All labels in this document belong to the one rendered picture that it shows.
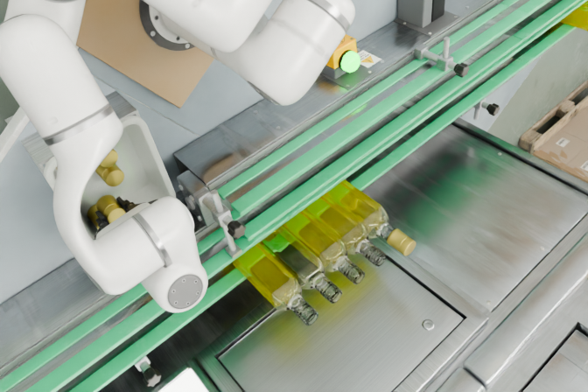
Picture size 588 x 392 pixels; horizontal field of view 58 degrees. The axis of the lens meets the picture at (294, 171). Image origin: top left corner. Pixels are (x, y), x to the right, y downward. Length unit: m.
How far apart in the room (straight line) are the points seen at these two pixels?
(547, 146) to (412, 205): 3.62
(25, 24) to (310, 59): 0.32
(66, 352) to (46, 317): 0.08
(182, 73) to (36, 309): 0.49
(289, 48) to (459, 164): 0.83
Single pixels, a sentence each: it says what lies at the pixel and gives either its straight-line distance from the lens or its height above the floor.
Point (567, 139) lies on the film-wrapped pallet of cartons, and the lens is 4.98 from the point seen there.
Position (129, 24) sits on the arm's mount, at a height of 0.77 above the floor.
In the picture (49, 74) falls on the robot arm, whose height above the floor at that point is 0.99.
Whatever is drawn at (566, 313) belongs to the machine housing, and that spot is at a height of 1.41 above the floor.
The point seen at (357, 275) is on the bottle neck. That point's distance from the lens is 0.98.
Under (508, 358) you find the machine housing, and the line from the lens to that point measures 1.09.
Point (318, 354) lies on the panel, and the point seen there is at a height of 1.15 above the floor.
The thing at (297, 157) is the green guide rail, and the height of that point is 0.93.
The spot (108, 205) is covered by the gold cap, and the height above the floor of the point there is 0.83.
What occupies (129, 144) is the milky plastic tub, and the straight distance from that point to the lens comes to 0.99.
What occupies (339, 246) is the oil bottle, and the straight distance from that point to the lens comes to 1.00.
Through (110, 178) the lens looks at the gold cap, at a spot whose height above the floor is 0.81.
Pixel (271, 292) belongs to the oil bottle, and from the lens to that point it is 0.96.
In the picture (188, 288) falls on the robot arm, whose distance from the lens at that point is 0.72.
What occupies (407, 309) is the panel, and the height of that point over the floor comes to 1.20.
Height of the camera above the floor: 1.54
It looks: 36 degrees down
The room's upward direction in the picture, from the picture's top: 127 degrees clockwise
